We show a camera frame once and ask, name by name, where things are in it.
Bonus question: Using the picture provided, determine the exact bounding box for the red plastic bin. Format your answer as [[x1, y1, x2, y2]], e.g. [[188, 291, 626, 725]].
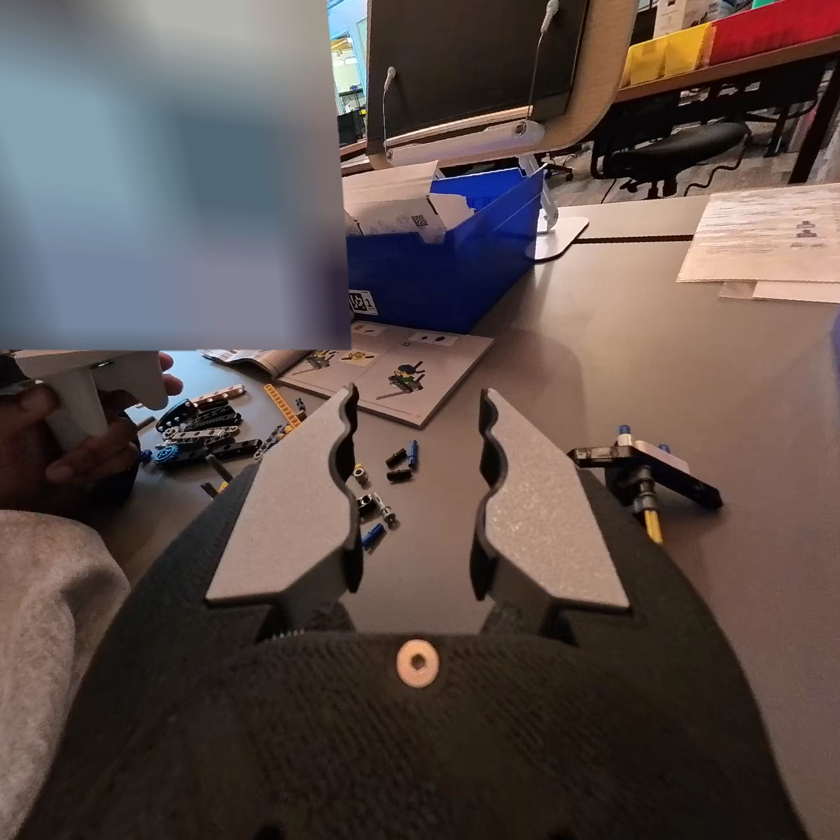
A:
[[709, 0, 840, 67]]

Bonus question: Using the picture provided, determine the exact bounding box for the large curved monitor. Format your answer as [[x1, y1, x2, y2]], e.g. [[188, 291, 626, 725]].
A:
[[364, 0, 641, 263]]

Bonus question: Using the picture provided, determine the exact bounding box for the printed white paper sheet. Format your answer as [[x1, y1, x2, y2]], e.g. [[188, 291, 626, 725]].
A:
[[676, 184, 840, 284]]

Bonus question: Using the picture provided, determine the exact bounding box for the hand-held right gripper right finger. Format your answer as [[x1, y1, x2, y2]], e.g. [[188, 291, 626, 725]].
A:
[[470, 387, 633, 635]]

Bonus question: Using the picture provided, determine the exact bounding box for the wooden side table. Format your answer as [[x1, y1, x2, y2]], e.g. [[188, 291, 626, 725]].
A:
[[610, 36, 840, 185]]

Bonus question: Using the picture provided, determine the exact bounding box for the long yellow lego beam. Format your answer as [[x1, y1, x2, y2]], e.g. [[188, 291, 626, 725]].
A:
[[264, 384, 309, 429]]

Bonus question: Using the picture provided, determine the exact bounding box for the pile of dark lego beams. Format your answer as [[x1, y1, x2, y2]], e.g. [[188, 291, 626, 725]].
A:
[[154, 397, 293, 470]]

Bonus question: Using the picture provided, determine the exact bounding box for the yellow plastic bin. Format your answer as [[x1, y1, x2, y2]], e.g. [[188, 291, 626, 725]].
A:
[[620, 23, 718, 89]]

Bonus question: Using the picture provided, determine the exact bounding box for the black office chair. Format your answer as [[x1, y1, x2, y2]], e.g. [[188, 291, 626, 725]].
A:
[[589, 121, 752, 199]]

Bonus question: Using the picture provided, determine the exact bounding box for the person's left hand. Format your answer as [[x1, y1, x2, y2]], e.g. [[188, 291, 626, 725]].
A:
[[0, 351, 186, 509]]

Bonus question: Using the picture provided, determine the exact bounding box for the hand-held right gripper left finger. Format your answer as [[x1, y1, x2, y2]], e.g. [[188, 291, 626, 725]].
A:
[[205, 384, 364, 634]]

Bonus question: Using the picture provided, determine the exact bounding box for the blue storage bin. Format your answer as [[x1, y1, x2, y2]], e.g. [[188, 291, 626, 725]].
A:
[[346, 164, 550, 336]]

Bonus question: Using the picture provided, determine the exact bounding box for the white paper bag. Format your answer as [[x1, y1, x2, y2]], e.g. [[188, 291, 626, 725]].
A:
[[357, 193, 479, 238], [343, 161, 441, 238]]

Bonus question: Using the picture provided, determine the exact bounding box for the lego instruction booklet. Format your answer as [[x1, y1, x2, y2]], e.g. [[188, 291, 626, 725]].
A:
[[203, 320, 497, 429]]

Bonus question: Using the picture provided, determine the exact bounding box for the black lego subassembly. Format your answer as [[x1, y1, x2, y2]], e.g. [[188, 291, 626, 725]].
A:
[[567, 425, 725, 546]]

